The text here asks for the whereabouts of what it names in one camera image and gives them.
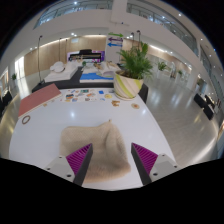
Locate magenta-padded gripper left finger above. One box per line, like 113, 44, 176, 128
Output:
45, 143, 94, 187

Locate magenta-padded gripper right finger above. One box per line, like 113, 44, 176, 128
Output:
130, 142, 183, 187

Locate beige terry towel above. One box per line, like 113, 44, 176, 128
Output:
59, 120, 132, 184

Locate sheet of colourful stickers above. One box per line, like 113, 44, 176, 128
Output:
61, 88, 114, 104

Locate pink flat board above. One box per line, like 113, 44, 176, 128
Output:
18, 83, 63, 118

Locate potted plant in striped pot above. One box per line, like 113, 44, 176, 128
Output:
113, 41, 154, 102

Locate group of black chairs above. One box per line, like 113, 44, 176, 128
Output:
0, 90, 14, 116
193, 93, 218, 121

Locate blue and white model board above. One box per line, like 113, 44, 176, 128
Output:
79, 64, 116, 84

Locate white landscape model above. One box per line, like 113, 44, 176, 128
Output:
44, 60, 80, 83

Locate arrow direction sign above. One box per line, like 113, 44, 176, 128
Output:
107, 31, 124, 48

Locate wooden bead ring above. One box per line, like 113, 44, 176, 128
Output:
21, 115, 32, 126

